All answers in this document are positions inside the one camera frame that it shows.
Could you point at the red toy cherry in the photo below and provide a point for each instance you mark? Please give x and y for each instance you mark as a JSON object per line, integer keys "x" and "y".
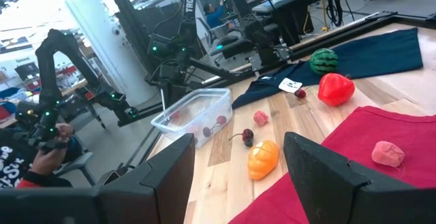
{"x": 300, "y": 93}
{"x": 247, "y": 134}

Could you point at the navy blue cloth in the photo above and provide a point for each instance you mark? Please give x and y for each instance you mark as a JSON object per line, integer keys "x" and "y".
{"x": 374, "y": 53}

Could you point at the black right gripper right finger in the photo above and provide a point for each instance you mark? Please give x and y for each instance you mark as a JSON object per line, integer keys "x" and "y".
{"x": 323, "y": 183}

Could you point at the green toy watermelon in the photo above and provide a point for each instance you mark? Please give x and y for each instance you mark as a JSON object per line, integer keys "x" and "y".
{"x": 323, "y": 61}

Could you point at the red cloth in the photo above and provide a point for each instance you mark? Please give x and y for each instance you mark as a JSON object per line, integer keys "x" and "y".
{"x": 391, "y": 125}

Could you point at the red toy bell pepper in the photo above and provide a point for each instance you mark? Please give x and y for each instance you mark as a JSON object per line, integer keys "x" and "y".
{"x": 335, "y": 89}

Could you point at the clear plastic tupperware container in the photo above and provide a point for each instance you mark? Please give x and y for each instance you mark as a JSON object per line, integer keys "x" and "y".
{"x": 184, "y": 120}

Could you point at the small white cloth label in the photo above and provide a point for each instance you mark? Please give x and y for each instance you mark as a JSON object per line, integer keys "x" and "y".
{"x": 266, "y": 78}

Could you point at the toy cherry pair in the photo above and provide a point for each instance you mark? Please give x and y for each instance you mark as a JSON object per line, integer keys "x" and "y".
{"x": 221, "y": 119}

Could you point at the person's hand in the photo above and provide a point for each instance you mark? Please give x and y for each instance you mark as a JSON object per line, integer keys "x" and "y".
{"x": 51, "y": 159}

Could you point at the person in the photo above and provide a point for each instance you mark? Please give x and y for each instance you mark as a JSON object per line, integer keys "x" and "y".
{"x": 214, "y": 16}
{"x": 13, "y": 169}

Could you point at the orange toy bell pepper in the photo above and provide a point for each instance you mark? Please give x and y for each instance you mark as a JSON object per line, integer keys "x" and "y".
{"x": 262, "y": 159}

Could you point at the white cloth tag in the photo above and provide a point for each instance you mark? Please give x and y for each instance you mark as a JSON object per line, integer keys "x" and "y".
{"x": 290, "y": 85}

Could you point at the dark toy berry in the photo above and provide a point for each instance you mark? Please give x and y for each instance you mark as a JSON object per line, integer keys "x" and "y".
{"x": 249, "y": 143}

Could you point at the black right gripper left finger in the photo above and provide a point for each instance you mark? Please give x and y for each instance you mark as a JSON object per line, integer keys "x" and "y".
{"x": 170, "y": 183}

